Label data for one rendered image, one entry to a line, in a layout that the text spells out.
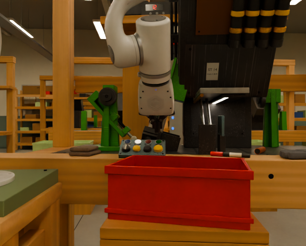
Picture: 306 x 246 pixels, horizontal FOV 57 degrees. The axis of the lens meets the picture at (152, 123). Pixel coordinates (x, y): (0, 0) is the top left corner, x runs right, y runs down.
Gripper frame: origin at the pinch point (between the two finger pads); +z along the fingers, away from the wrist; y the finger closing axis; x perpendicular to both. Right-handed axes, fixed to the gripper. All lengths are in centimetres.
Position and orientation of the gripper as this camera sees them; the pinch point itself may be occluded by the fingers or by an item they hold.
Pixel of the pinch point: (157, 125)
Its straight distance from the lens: 86.4
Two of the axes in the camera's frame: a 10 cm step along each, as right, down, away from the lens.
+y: 10.0, 0.0, -0.7
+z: 0.4, 8.2, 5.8
